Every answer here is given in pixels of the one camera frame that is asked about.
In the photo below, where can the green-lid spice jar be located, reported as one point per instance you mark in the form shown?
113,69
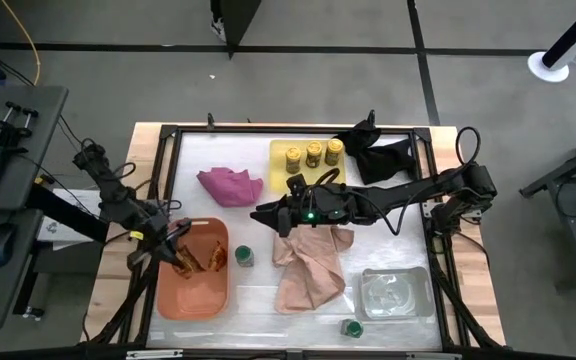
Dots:
243,255
352,328

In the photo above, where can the black desk clamp holder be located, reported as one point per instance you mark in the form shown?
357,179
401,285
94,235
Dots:
13,130

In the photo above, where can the white plastic table sheet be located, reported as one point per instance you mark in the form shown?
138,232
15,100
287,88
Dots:
255,300

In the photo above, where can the black desk leg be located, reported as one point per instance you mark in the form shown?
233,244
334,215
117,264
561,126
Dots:
25,295

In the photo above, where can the brown spice packet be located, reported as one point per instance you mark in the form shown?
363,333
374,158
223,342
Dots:
190,262

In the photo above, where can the orange plastic bin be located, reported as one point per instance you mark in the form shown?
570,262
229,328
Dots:
193,295

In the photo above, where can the white floor stand black pole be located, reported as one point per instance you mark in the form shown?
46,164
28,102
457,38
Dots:
548,67

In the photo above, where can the dark grey side table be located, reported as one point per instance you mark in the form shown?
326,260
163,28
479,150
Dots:
558,181

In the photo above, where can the magenta cloth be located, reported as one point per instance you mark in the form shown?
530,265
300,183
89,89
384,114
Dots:
230,187

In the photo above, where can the yellow-lid spice jar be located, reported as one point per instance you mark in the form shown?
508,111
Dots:
334,151
313,154
293,159

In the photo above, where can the silver metal bracket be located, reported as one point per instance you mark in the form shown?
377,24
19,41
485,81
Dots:
153,354
433,356

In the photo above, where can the beige cloth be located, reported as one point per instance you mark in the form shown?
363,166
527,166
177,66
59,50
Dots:
308,265

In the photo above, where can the black metal table frame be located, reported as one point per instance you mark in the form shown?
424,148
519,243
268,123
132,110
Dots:
268,129

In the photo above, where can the black computer mouse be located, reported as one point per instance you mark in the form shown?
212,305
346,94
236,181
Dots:
0,245

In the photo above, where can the yellow plastic tray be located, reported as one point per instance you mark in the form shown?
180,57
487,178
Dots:
280,180

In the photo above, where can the clear plastic tray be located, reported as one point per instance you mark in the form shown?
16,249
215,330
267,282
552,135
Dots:
393,295

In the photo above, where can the black cloth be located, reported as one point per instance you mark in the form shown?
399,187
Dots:
378,157

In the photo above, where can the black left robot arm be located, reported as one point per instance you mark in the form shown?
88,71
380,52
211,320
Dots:
113,192

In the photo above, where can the grey desk top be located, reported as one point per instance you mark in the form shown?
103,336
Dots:
43,130

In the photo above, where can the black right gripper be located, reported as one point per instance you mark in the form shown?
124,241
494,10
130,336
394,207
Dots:
318,207

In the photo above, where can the white box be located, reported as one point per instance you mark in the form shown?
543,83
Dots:
55,232

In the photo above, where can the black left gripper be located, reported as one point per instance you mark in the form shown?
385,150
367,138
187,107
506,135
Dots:
155,235

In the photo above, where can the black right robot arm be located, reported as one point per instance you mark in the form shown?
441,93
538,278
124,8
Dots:
408,192

